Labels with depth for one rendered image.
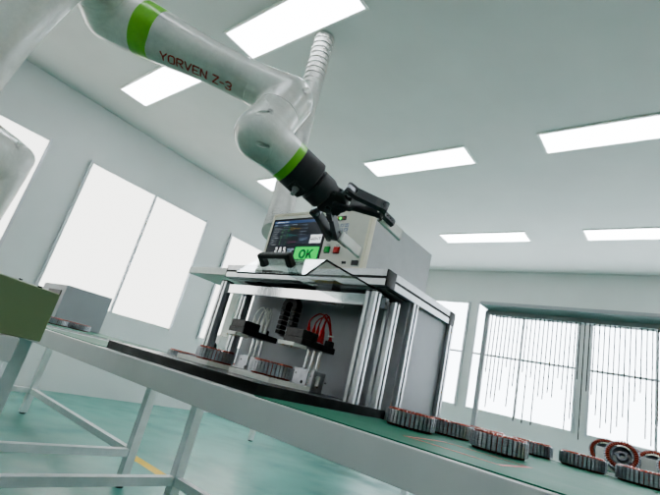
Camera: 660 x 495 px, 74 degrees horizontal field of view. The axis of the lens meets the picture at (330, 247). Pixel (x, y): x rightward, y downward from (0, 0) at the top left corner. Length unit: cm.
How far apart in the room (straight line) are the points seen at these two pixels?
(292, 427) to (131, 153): 571
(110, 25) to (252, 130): 40
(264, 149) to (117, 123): 546
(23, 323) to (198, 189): 585
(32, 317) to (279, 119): 57
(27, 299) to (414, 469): 70
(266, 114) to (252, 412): 55
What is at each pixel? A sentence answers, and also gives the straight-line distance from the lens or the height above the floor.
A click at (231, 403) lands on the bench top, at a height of 73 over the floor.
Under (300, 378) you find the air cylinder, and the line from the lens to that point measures 125.
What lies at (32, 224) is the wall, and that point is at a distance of 577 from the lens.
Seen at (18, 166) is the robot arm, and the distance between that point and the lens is 102.
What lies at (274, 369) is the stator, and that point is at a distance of 111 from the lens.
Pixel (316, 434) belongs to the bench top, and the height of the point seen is 73.
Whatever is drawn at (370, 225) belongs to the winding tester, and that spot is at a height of 126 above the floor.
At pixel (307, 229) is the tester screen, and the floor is 125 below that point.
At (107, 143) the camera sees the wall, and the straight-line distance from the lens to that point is 617.
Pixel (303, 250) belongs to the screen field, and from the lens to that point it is 140.
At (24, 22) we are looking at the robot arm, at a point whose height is 123.
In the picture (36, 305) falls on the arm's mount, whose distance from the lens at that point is 94.
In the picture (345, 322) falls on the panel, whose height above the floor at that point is 99.
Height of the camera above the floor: 80
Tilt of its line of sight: 17 degrees up
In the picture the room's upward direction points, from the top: 14 degrees clockwise
